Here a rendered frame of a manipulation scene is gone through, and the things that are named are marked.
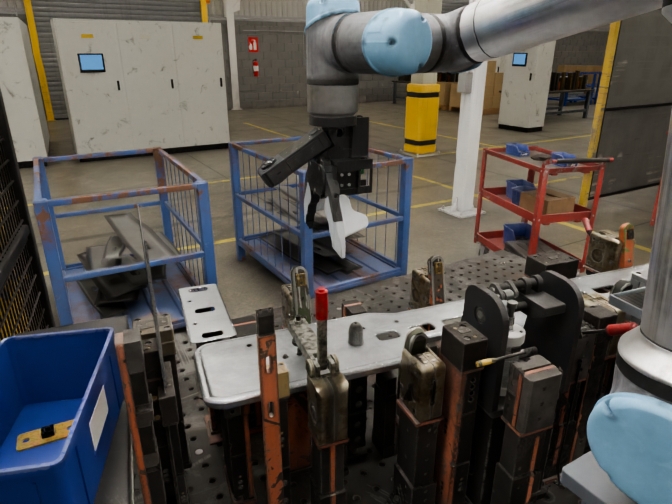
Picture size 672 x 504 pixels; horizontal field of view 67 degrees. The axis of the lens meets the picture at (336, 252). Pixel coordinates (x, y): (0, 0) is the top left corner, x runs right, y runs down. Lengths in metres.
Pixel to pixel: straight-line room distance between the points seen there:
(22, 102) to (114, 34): 1.61
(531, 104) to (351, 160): 10.78
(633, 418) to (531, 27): 0.43
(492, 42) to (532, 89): 10.76
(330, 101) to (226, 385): 0.55
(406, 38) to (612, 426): 0.45
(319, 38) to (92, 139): 8.06
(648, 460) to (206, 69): 8.75
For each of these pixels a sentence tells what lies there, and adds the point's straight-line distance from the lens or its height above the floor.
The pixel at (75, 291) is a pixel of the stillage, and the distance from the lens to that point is 3.63.
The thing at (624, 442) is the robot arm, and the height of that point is 1.27.
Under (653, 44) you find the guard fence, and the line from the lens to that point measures 6.25.
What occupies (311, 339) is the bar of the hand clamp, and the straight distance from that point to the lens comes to 0.97.
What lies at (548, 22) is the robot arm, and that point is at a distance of 0.66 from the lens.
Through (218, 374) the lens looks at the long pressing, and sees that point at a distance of 1.03.
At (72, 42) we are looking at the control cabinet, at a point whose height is 1.69.
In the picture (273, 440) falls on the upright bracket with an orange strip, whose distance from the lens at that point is 0.96.
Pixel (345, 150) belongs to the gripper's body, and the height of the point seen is 1.44.
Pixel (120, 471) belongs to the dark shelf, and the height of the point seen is 1.03.
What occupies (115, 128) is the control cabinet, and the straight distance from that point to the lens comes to 8.74.
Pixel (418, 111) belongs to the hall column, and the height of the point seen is 0.70.
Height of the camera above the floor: 1.58
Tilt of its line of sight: 22 degrees down
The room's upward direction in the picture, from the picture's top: straight up
